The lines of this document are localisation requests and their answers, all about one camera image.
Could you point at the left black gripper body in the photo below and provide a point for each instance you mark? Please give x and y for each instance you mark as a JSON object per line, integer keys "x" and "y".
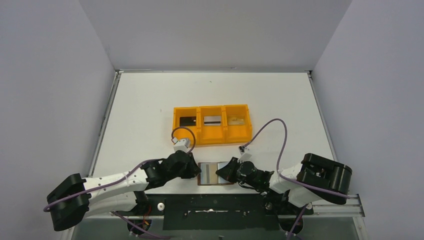
{"x": 191, "y": 166}

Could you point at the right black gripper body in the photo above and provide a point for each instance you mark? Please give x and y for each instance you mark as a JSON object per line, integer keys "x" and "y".
{"x": 231, "y": 170}

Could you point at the brown leather card holder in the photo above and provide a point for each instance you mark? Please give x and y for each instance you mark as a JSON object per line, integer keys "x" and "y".
{"x": 202, "y": 177}

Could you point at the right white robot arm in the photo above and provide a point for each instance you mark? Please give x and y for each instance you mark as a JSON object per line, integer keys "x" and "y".
{"x": 318, "y": 178}

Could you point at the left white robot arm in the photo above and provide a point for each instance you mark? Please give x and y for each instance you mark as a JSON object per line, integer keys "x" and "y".
{"x": 76, "y": 197}

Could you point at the black VIP card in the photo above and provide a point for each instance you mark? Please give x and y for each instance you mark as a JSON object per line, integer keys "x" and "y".
{"x": 187, "y": 121}

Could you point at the white magnetic stripe card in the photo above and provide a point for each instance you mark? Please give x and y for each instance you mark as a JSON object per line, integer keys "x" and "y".
{"x": 215, "y": 120}

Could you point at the middle yellow bin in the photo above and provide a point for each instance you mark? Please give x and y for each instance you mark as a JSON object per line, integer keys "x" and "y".
{"x": 213, "y": 135}

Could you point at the yellow bin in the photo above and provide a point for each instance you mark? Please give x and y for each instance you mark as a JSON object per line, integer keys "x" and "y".
{"x": 183, "y": 133}
{"x": 238, "y": 133}
{"x": 213, "y": 135}

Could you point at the left yellow bin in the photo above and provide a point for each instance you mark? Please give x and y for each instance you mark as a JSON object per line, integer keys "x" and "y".
{"x": 183, "y": 133}

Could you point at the right yellow bin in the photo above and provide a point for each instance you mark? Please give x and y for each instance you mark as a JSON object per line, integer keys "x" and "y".
{"x": 238, "y": 133}

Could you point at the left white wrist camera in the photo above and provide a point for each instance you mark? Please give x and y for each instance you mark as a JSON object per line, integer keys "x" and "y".
{"x": 182, "y": 144}

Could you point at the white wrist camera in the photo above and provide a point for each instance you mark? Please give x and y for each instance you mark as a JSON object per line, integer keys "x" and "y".
{"x": 182, "y": 144}
{"x": 245, "y": 154}

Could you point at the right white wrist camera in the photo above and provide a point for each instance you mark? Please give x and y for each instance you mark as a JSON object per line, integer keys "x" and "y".
{"x": 245, "y": 154}

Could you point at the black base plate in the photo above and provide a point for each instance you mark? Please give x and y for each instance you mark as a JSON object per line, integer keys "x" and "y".
{"x": 217, "y": 211}

